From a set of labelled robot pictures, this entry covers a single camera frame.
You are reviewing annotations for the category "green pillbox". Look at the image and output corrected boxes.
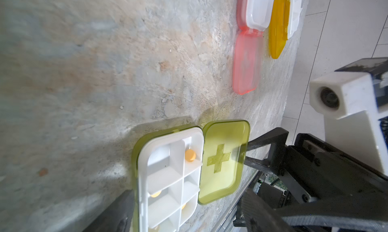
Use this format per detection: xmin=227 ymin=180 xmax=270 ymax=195
xmin=132 ymin=120 xmax=250 ymax=232

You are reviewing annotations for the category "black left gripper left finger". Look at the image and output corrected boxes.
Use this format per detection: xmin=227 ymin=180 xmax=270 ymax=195
xmin=83 ymin=190 xmax=135 ymax=232

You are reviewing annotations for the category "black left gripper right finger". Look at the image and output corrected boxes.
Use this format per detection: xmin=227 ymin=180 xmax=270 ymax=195
xmin=242 ymin=190 xmax=388 ymax=232

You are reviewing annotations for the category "pink pillbox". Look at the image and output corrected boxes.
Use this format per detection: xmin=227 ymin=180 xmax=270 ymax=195
xmin=232 ymin=0 xmax=275 ymax=95

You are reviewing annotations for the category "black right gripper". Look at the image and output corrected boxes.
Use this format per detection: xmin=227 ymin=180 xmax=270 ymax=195
xmin=243 ymin=57 xmax=388 ymax=208

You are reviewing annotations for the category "yellow pillbox right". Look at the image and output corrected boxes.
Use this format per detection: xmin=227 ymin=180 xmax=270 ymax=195
xmin=269 ymin=0 xmax=302 ymax=59

